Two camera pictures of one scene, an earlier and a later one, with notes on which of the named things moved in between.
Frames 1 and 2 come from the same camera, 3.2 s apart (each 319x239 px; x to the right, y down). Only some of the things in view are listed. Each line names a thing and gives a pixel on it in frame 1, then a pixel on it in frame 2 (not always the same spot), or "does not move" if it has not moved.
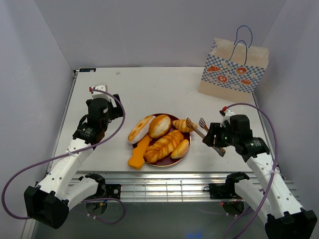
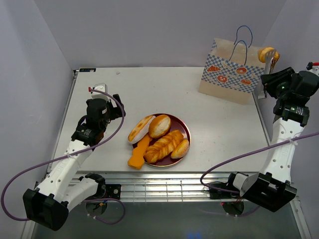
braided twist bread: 163,147 does not move
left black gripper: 117,111 does not move
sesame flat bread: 140,129 does not move
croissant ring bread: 181,125 → 266,53
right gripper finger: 210,138 → 270,78
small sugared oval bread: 181,150 does not move
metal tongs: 220,151 → 270,59
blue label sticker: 87,69 does not move
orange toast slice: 137,159 does not move
